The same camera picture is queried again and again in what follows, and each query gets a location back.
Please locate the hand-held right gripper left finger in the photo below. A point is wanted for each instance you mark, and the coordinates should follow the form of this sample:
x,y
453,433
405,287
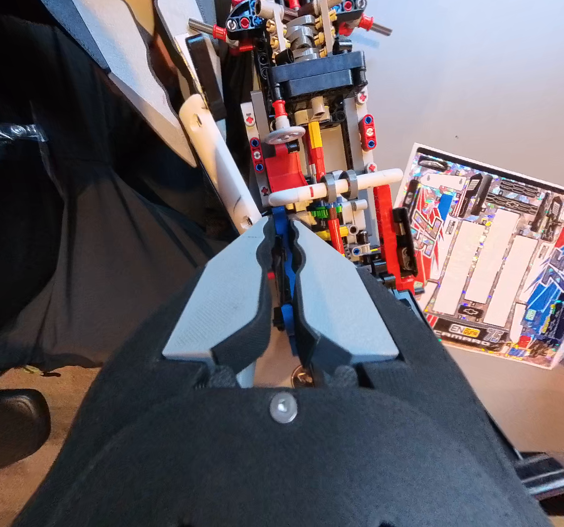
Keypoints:
x,y
220,311

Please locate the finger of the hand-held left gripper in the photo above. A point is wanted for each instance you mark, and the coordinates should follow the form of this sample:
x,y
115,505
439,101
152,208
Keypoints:
x,y
185,11
119,37

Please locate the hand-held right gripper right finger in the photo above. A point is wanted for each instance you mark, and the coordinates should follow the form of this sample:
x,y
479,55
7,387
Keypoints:
x,y
339,311

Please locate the toy brick car model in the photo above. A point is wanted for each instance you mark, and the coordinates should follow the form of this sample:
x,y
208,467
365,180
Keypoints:
x,y
317,73

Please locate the person's grey pants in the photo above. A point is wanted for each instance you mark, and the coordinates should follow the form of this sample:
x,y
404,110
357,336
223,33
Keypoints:
x,y
110,249

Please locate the shiny sticker sheet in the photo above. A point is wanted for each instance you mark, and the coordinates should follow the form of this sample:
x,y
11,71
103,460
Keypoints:
x,y
484,249

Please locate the person's black shoe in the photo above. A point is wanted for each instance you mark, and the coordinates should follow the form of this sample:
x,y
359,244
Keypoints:
x,y
22,425

